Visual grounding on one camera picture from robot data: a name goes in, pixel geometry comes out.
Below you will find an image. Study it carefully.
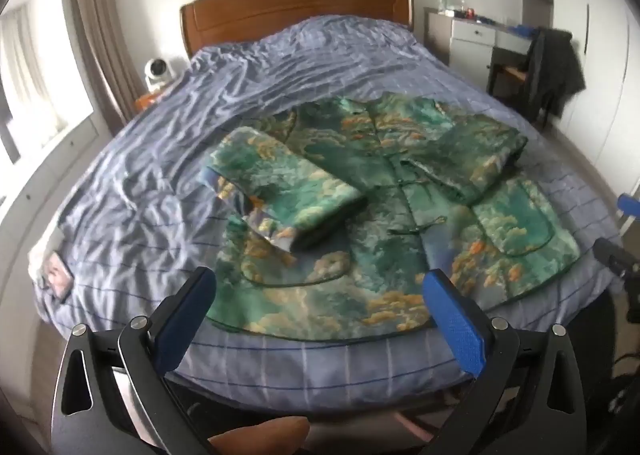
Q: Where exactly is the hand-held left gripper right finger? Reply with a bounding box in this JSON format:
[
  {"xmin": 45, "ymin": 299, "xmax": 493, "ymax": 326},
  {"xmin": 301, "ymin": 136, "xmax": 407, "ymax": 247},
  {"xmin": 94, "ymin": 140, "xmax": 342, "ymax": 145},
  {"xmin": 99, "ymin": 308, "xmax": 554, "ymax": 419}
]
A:
[{"xmin": 422, "ymin": 269, "xmax": 588, "ymax": 455}]

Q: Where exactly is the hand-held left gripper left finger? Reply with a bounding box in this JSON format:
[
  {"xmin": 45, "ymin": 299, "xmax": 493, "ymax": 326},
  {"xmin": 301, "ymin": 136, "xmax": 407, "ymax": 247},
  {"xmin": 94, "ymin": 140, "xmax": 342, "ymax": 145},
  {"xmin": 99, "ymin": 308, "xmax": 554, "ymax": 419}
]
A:
[{"xmin": 51, "ymin": 266, "xmax": 217, "ymax": 455}]

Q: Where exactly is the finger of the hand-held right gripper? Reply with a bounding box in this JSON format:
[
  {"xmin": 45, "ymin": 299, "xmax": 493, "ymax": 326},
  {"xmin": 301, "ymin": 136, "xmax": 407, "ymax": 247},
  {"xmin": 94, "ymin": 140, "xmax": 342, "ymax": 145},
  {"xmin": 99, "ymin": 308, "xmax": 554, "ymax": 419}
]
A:
[
  {"xmin": 592, "ymin": 237, "xmax": 640, "ymax": 282},
  {"xmin": 618, "ymin": 192, "xmax": 640, "ymax": 222}
]

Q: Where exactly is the green printed padded jacket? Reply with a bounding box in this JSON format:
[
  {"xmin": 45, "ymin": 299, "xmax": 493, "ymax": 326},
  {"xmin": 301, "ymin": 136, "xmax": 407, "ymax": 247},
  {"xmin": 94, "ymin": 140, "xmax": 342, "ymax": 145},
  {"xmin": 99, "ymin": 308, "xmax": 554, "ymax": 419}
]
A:
[{"xmin": 197, "ymin": 92, "xmax": 582, "ymax": 336}]

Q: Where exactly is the dark jacket on chair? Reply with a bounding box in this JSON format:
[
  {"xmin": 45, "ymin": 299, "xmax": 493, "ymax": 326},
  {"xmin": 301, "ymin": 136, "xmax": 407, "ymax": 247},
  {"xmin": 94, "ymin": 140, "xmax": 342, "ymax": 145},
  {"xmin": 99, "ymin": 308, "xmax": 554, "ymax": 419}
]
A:
[{"xmin": 525, "ymin": 28, "xmax": 587, "ymax": 119}]

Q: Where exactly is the white cloth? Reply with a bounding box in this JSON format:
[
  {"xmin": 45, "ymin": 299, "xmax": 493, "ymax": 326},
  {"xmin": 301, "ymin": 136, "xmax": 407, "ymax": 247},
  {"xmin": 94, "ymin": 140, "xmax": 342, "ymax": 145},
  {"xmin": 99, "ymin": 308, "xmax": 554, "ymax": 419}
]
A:
[{"xmin": 27, "ymin": 227, "xmax": 63, "ymax": 281}]

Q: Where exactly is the blue striped bed sheet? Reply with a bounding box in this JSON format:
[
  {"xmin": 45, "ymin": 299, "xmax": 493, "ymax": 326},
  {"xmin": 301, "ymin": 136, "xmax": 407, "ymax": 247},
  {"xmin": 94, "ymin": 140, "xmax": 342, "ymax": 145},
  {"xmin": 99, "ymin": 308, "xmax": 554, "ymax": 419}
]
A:
[{"xmin": 30, "ymin": 15, "xmax": 626, "ymax": 411}]

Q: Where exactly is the wooden chair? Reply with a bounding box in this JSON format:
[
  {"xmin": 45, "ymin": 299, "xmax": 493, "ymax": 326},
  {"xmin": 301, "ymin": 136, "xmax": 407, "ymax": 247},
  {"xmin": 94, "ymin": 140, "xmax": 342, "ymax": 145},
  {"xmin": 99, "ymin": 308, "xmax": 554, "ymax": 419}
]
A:
[{"xmin": 487, "ymin": 48, "xmax": 538, "ymax": 108}]

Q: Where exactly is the white desk with drawers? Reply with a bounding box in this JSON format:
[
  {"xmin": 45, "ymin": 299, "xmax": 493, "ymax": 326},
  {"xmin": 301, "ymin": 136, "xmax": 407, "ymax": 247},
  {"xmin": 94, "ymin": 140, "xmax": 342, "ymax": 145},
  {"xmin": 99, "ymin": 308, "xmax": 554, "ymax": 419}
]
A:
[{"xmin": 424, "ymin": 5, "xmax": 537, "ymax": 86}]

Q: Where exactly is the orange wooden nightstand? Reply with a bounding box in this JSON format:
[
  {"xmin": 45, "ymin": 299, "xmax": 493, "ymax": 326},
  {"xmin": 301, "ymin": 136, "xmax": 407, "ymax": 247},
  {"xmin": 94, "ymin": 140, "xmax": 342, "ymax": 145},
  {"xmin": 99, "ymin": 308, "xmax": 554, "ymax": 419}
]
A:
[{"xmin": 134, "ymin": 85, "xmax": 175, "ymax": 112}]

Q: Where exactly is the window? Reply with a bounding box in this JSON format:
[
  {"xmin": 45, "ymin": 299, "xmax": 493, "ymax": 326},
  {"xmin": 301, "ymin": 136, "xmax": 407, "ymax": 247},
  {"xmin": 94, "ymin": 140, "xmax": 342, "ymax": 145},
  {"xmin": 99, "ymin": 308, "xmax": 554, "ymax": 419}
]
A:
[{"xmin": 0, "ymin": 5, "xmax": 96, "ymax": 161}]

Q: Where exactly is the beige curtain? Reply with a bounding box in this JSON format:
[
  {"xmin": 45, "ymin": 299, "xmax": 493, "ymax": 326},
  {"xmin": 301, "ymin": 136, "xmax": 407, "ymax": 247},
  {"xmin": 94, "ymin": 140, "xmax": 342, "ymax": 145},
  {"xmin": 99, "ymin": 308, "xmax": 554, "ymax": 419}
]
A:
[{"xmin": 57, "ymin": 0, "xmax": 146, "ymax": 122}]

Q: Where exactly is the wooden headboard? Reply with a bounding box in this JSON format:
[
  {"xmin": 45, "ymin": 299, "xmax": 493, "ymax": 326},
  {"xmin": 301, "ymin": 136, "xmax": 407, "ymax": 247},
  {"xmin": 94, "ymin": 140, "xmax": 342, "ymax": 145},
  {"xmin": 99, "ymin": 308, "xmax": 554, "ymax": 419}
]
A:
[{"xmin": 180, "ymin": 0, "xmax": 414, "ymax": 61}]

